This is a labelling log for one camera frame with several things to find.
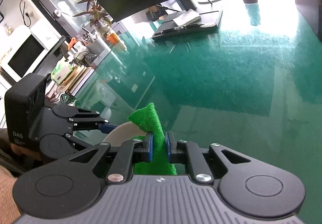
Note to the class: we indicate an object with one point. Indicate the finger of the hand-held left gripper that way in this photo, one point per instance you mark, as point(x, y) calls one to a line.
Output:
point(80, 144)
point(109, 128)

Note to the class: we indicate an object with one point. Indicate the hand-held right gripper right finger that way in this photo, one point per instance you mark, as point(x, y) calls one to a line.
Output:
point(168, 147)

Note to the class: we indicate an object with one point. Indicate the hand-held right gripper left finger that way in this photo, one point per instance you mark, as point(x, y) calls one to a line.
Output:
point(150, 147)

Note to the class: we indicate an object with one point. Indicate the bright green cleaning cloth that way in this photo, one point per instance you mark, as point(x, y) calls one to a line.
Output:
point(158, 148)

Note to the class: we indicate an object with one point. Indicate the white ceramic bowl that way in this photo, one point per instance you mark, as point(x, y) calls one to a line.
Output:
point(123, 133)

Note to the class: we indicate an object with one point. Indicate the person's left hand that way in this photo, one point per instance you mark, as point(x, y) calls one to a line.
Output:
point(22, 151)

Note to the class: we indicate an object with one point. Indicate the green tissue box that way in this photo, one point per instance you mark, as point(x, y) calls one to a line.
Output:
point(61, 71)

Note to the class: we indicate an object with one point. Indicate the white microwave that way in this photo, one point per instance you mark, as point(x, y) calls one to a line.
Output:
point(25, 55)

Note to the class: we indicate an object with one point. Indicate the stack of wooden boards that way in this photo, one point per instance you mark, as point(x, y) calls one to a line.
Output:
point(80, 75)

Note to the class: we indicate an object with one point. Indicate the grey pen holder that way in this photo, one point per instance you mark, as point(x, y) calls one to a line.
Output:
point(100, 46)

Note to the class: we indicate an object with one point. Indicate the orange bottle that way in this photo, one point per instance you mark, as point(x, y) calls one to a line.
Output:
point(113, 37)

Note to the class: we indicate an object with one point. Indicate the bundle of pens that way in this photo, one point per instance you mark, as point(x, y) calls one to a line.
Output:
point(89, 37)

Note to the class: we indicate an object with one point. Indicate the glass vase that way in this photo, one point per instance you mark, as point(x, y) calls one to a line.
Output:
point(104, 28)

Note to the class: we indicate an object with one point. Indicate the red-leaved plant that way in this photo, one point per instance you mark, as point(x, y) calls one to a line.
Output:
point(96, 11)

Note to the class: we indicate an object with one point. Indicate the white notebook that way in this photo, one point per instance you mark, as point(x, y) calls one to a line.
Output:
point(187, 17)

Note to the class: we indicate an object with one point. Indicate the black drawing tablet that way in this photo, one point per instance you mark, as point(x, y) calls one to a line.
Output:
point(211, 21)

